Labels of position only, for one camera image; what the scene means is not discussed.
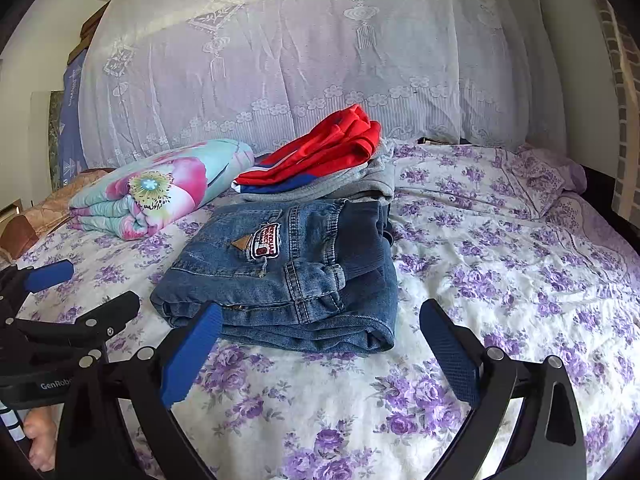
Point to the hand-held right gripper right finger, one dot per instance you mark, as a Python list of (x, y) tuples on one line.
[(450, 355)]

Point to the gold picture frame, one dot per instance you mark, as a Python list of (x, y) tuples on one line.
[(10, 207)]

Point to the black white striped cloth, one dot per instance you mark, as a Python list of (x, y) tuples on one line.
[(12, 420)]

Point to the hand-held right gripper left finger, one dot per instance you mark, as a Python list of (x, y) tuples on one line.
[(192, 355)]

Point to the folded grey garment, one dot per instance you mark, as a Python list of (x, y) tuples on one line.
[(370, 175)]

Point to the orange brown pillow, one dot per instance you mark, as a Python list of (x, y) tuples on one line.
[(30, 225)]

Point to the white lace cover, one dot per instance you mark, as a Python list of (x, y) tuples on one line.
[(300, 50)]

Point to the person's left hand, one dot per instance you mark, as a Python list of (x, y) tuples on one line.
[(42, 435)]

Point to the brick pattern curtain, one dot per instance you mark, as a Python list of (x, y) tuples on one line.
[(625, 110)]

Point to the brown wooden furniture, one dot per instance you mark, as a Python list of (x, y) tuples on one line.
[(87, 30)]

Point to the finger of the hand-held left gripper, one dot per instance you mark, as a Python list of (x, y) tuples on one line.
[(100, 317), (50, 275)]

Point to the blue printed cloth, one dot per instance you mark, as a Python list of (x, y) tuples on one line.
[(70, 125)]

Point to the purple floral bedspread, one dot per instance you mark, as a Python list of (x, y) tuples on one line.
[(500, 285)]

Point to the folded red blue garment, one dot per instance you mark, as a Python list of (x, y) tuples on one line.
[(340, 150)]

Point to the folded teal pink floral quilt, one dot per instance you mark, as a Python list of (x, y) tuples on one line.
[(190, 175)]

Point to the green marble panel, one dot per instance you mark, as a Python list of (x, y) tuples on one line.
[(56, 135)]

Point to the purple floral pillow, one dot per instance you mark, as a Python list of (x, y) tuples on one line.
[(525, 175)]

